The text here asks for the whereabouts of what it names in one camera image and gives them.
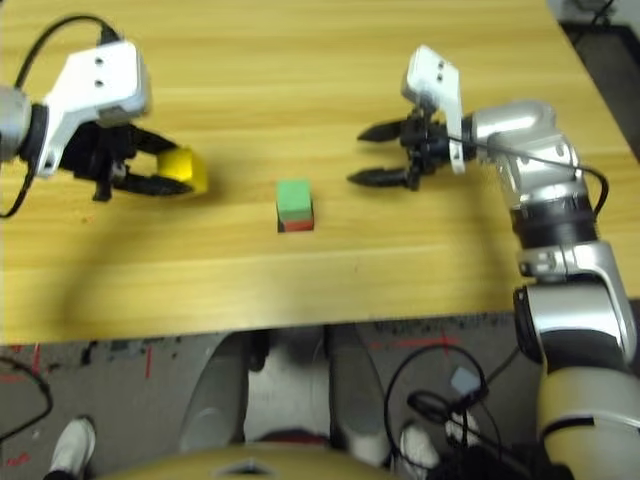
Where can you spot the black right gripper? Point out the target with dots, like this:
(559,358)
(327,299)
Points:
(427,145)

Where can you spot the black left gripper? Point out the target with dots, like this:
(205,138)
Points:
(95,152)

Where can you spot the yellow wooden block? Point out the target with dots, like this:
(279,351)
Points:
(182,162)

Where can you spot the green wooden block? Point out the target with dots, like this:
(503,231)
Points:
(294,197)

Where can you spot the red wooden block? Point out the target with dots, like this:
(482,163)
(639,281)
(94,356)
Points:
(297,225)

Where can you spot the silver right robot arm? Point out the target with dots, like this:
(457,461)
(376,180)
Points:
(560,200)

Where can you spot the grey robot right leg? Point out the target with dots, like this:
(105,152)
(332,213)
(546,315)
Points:
(357,390)

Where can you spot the grey robot leg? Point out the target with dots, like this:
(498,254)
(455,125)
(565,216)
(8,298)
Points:
(215,395)
(357,390)

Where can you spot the grey robot left leg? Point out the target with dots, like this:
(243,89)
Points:
(215,395)

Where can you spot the small grey blue box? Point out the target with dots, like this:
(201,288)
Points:
(463,381)

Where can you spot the black stand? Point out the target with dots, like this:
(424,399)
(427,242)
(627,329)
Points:
(595,6)

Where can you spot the white sneaker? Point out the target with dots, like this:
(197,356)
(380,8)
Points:
(460,430)
(419,447)
(75,445)

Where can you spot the gold robot torso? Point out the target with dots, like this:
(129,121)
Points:
(200,465)

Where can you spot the bystander black trouser leg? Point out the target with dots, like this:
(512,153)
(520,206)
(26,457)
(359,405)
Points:
(490,465)

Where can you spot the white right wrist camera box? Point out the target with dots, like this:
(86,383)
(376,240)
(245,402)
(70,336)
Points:
(432,75)

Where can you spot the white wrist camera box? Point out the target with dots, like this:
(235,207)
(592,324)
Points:
(100,75)
(432,75)

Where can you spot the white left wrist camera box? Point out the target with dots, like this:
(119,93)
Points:
(100,75)

